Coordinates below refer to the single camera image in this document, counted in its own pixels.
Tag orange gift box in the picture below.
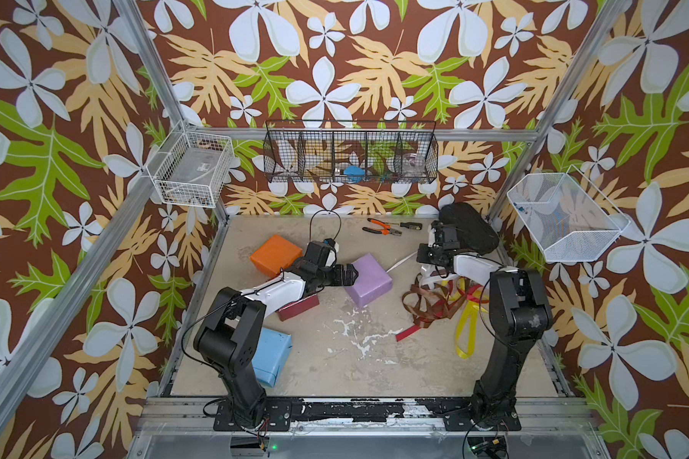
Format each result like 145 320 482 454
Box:
250 234 302 278

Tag yellow ribbon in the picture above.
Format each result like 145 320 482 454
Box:
454 277 487 360

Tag magenta gift box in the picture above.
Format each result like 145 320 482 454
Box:
277 295 320 321

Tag white mesh basket right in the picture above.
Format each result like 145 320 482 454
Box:
507 166 631 264

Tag black wire basket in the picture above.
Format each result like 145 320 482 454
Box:
261 120 438 184

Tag red ribbon bow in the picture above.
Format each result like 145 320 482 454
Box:
394 283 489 342

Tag white ribbon bow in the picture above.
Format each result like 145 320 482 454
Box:
386 252 459 288

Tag white wire basket left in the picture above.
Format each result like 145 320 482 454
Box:
147 127 235 208

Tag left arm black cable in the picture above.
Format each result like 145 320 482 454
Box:
308 208 344 245

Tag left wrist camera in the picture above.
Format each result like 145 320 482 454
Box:
323 238 339 267

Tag brown ribbon bow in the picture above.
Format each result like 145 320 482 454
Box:
401 275 469 330

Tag lilac gift box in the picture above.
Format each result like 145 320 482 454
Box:
344 254 393 309

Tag black oval case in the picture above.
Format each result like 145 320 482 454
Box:
438 202 500 256

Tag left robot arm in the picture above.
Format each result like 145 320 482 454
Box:
193 238 359 428

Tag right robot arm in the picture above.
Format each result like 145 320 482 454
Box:
416 221 553 430

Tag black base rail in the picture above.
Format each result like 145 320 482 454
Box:
202 397 522 434

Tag orange handled pliers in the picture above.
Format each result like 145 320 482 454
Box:
362 218 423 236

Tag blue item in basket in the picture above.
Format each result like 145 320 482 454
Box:
344 166 366 184

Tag blue gift box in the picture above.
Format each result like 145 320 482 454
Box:
252 328 293 387

